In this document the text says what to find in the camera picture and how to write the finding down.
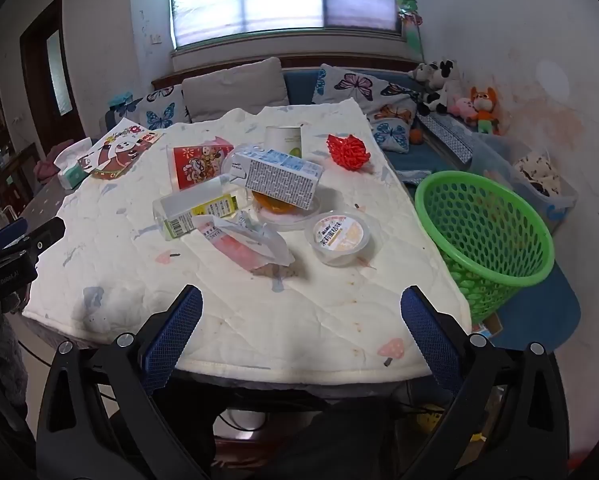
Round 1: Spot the grey plush toy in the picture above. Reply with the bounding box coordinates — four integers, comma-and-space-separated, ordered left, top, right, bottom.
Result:
408, 62, 437, 83

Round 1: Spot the beige cushion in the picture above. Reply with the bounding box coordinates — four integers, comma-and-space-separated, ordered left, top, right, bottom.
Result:
181, 56, 289, 123

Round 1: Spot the brown wooden door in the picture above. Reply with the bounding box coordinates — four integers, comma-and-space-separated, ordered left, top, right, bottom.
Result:
20, 0, 88, 153

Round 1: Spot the cow plush toy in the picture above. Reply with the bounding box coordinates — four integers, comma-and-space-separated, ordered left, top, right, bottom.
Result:
417, 59, 463, 116

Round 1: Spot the white paper cup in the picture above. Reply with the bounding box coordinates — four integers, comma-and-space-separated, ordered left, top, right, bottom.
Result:
264, 122, 310, 160

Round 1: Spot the orange peel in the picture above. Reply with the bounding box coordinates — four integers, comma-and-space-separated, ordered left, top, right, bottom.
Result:
252, 191, 298, 213

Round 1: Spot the tissue pack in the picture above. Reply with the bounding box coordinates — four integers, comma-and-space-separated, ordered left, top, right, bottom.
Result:
54, 137, 95, 190

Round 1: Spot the blue white milk carton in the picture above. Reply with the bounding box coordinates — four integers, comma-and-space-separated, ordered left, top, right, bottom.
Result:
228, 144, 325, 210

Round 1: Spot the orange fox plush toy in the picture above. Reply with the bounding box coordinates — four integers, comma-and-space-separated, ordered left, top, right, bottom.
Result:
467, 86, 500, 135

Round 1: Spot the pudding cup printed lid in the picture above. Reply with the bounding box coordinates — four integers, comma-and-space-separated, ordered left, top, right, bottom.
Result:
304, 211, 371, 267

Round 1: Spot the cream patterned cloth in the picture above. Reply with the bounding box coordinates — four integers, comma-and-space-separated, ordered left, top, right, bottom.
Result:
512, 152, 565, 196

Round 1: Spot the clear storage bin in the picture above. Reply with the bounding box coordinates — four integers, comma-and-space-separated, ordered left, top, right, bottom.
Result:
472, 135, 579, 233

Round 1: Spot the blue patterned towel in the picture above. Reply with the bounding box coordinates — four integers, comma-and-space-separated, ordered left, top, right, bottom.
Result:
394, 167, 433, 186

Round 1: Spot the red printed paper cup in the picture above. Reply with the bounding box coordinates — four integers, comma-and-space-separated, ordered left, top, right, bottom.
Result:
167, 141, 238, 192

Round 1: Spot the blue patterned folded blanket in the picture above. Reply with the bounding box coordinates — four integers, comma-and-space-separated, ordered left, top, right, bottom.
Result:
417, 112, 475, 165

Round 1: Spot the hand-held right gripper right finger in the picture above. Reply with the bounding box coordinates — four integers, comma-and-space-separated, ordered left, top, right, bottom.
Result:
400, 285, 567, 480

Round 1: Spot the pink plush toy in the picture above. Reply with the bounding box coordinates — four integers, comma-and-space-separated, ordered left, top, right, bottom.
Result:
449, 96, 477, 121

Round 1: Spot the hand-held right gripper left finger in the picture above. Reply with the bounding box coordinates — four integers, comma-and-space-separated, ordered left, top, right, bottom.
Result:
36, 284, 215, 480

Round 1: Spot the blue sofa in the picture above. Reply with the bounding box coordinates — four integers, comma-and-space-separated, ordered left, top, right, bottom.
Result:
100, 67, 583, 353

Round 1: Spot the pink plastic wrapper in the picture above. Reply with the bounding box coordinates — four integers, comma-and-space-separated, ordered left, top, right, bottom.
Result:
182, 212, 296, 273

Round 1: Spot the person's left hand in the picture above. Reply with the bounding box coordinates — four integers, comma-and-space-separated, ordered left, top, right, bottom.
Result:
0, 310, 29, 411

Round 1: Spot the colourful pinwheel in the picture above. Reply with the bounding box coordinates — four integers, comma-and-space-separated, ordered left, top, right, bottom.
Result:
397, 0, 427, 61

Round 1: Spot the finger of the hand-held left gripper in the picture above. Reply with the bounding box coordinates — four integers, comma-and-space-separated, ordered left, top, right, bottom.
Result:
27, 216, 66, 256
0, 217, 29, 253

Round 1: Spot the red rope ball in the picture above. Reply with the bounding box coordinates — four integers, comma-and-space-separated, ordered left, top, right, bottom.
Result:
327, 133, 373, 173

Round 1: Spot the green plastic basket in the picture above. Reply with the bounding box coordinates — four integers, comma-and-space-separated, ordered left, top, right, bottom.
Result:
414, 171, 556, 325

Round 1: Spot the butterfly print pillow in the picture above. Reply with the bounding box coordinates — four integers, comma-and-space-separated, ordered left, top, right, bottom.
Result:
367, 91, 423, 155
108, 85, 193, 131
313, 64, 420, 111

